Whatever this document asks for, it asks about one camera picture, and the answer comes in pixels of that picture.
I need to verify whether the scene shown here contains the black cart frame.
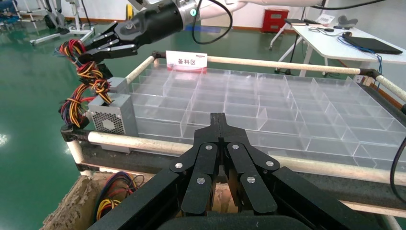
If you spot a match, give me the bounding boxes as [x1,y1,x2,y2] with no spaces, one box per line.
[60,125,406,210]

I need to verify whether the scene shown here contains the silver power supply with wires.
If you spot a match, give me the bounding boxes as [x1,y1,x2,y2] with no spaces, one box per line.
[58,85,138,154]

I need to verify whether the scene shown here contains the white office table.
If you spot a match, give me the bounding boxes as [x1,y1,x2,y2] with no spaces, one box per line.
[270,23,406,79]

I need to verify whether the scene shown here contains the black laptop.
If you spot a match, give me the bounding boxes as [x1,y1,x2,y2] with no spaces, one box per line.
[342,34,404,55]

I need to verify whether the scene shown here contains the black flat tablet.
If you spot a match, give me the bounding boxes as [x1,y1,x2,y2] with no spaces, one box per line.
[284,18,322,27]

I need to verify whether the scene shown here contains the brown cardboard divider box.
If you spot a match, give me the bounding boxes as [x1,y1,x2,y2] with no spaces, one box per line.
[39,172,242,230]

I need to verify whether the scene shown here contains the multicoloured power supply cables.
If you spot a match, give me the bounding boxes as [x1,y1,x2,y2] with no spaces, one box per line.
[54,38,131,105]

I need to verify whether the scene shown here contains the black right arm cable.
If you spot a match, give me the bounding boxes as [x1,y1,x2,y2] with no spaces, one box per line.
[191,0,234,45]

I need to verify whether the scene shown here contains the white red sign card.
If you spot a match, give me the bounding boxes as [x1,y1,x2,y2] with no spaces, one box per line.
[166,50,208,74]

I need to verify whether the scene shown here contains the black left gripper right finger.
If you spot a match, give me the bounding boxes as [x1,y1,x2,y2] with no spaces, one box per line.
[219,113,281,214]

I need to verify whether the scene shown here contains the white padded cart rail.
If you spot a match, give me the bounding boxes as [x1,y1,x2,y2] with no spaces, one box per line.
[375,74,406,103]
[125,55,157,85]
[87,131,406,186]
[206,56,362,76]

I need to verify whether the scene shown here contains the red cabinet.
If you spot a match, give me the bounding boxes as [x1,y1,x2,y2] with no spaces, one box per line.
[262,9,290,34]

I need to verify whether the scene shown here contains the white wheeled metal stand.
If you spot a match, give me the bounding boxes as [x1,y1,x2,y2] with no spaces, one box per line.
[30,0,96,46]

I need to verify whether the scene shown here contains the white paper sheet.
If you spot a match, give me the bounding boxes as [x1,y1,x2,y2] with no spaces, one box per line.
[316,14,335,25]

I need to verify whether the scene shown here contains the blue cable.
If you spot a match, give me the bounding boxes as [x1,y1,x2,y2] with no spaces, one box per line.
[337,35,383,81]

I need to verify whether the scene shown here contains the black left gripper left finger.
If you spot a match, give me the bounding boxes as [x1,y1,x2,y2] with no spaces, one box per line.
[169,113,221,217]

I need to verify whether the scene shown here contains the white padded cart leg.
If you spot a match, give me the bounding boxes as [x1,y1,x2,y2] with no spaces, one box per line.
[66,139,87,177]

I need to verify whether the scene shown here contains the cables inside cardboard box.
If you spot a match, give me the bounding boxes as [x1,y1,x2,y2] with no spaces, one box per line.
[93,171,145,223]

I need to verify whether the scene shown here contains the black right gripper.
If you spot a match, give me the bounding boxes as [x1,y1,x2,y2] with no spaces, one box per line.
[78,1,185,64]

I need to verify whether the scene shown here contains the person in blue clothes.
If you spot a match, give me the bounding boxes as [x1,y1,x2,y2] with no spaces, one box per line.
[0,0,20,24]

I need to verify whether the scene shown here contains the grey rounded device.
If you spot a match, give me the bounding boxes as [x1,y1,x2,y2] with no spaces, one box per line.
[337,15,359,30]

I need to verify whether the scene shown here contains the clear acrylic divider tray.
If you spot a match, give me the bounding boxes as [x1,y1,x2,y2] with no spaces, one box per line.
[128,65,406,173]

